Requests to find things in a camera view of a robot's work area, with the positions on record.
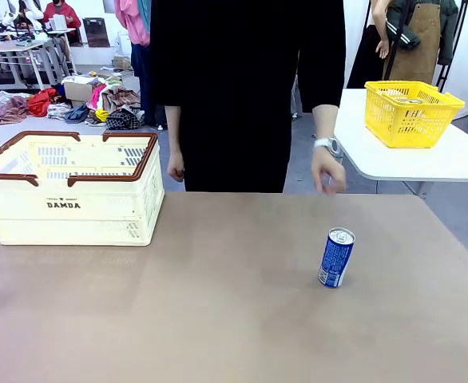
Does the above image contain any brown apron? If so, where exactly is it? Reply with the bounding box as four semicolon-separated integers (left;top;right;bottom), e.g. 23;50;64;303
383;2;442;85

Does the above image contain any white side table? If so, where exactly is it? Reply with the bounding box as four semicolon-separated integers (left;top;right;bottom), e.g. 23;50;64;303
333;88;468;196

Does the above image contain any cream plastic shopping basket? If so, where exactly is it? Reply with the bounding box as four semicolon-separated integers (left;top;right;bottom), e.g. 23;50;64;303
0;133;166;247

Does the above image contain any black tripod stand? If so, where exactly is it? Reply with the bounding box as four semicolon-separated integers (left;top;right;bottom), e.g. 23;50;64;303
435;0;468;93

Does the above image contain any white wrist watch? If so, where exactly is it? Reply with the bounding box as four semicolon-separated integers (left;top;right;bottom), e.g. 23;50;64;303
312;136;344;158

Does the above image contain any blue hanging garment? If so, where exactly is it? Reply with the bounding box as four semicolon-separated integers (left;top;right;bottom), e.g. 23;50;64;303
130;42;153;120

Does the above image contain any person's left hand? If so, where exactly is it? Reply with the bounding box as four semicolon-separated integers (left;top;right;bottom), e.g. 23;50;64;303
311;150;347;197

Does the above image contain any background person red top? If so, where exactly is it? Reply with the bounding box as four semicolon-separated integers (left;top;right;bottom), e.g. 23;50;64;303
42;0;82;30

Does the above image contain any person's right forearm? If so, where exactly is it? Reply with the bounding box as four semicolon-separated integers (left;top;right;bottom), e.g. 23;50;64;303
165;105;185;156

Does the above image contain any brown basket handle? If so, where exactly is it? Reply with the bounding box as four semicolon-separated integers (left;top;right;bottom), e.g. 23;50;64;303
0;130;81;188
66;131;159;188

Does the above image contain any grey frame work table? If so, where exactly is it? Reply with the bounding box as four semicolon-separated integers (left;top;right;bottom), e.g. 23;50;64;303
0;38;76;92

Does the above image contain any person's black-clothed body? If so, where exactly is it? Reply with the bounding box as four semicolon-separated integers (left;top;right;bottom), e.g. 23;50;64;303
149;0;347;194

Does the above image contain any background person black dress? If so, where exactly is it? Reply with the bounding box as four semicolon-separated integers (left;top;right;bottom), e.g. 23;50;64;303
346;0;391;89

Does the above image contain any yellow plastic basket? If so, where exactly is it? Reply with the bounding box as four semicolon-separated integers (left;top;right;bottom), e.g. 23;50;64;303
364;81;466;149

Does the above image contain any person's right hand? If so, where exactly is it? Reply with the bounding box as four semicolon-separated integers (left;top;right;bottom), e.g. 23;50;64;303
166;153;186;183

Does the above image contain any blue white drink can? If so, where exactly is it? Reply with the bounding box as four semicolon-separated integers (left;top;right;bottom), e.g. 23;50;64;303
317;227;357;290

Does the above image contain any dark green jacket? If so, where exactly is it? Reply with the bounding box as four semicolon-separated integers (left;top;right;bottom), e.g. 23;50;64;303
385;0;459;67

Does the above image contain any person's left forearm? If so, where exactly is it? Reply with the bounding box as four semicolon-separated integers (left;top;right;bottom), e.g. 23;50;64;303
311;104;340;143

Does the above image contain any cardboard box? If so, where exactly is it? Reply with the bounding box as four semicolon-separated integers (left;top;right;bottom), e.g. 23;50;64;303
63;79;99;107

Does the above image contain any red cloth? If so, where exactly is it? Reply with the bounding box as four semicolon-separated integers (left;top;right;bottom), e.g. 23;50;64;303
26;88;60;118

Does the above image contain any black white checkered bag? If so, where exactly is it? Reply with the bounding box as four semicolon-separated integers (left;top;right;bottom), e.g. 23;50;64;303
105;106;145;131

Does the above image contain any pink plaid cloth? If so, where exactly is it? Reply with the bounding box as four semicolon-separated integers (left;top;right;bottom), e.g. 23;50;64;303
0;95;30;126

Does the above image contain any pink hanging garment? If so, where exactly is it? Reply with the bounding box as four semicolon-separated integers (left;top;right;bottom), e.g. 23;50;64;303
113;0;152;47

